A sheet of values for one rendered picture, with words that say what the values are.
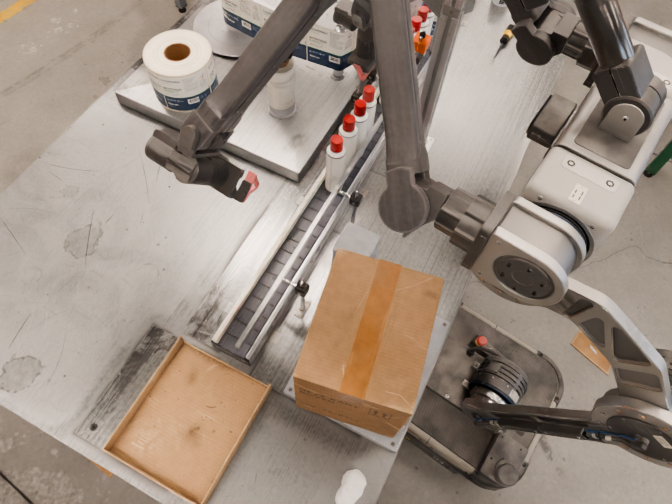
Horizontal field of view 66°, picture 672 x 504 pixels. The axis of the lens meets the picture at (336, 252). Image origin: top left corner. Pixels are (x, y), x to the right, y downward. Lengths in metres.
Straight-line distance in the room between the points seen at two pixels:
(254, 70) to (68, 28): 2.80
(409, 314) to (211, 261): 0.62
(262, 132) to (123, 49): 1.88
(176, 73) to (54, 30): 2.09
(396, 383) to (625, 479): 1.53
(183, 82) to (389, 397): 1.09
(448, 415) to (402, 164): 1.31
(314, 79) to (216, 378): 1.01
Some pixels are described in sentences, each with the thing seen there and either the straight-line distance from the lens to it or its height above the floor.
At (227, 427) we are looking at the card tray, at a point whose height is 0.83.
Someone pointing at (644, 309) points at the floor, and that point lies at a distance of 2.73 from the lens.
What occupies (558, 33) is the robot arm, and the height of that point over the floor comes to 1.47.
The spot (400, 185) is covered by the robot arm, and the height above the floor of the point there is 1.49.
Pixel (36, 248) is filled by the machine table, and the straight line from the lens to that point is 1.65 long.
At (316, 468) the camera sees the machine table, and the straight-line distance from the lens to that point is 1.29.
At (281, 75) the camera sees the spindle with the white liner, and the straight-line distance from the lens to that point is 1.57.
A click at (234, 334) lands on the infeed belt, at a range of 1.33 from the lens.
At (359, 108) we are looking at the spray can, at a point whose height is 1.08.
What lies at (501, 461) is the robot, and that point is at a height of 0.28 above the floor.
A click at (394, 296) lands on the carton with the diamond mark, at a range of 1.10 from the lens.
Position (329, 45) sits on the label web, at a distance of 1.73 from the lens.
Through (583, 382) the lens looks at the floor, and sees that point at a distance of 2.46.
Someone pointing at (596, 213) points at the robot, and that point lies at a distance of 0.80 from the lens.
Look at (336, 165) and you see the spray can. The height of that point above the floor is 1.01.
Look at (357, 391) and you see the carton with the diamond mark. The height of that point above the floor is 1.12.
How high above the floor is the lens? 2.12
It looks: 61 degrees down
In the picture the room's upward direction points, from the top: 5 degrees clockwise
